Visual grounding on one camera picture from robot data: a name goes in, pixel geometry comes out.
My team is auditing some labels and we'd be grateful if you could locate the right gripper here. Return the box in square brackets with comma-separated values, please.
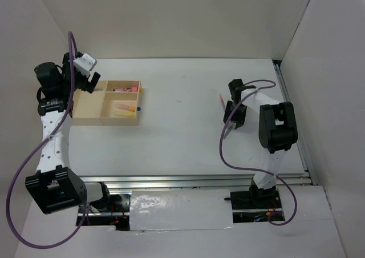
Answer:
[223, 100, 248, 129]

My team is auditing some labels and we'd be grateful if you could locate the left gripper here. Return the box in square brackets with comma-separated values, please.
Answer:
[60, 53, 100, 95]

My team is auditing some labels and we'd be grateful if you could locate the grey green pen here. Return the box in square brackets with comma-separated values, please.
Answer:
[223, 122, 234, 139]

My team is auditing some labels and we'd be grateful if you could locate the yellow highlighter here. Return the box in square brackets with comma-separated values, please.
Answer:
[113, 111, 135, 118]

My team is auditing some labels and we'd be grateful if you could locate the pink capped marker bottle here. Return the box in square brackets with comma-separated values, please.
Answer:
[112, 86, 139, 92]

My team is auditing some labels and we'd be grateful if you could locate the pink orange highlighter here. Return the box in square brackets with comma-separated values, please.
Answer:
[116, 104, 136, 112]

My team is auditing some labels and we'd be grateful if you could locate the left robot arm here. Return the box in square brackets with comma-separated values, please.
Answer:
[25, 52, 113, 214]

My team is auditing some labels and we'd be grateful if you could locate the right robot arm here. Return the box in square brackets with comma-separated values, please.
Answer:
[220, 79, 298, 208]

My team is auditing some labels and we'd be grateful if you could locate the pink pen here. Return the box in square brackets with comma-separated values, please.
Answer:
[219, 93, 226, 111]

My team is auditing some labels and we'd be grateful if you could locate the wooden organizer tray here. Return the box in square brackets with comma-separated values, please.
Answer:
[72, 80, 143, 126]

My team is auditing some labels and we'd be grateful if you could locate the white cover plate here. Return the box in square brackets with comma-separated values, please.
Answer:
[129, 189, 234, 231]

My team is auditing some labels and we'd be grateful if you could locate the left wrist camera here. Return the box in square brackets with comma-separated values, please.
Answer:
[73, 53, 97, 78]

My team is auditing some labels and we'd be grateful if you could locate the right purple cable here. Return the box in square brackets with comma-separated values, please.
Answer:
[218, 80, 298, 227]

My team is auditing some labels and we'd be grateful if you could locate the purple cable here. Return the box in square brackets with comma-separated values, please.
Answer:
[218, 80, 298, 227]
[5, 31, 89, 249]

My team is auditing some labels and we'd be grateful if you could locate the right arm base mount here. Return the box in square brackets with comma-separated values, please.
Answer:
[224, 191, 285, 224]

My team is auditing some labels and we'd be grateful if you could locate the aluminium rail frame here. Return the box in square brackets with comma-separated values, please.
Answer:
[45, 58, 319, 190]

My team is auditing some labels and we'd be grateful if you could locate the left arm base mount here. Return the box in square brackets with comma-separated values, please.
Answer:
[82, 194, 131, 231]

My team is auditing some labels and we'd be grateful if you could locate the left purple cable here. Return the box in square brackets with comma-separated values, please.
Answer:
[5, 31, 89, 249]

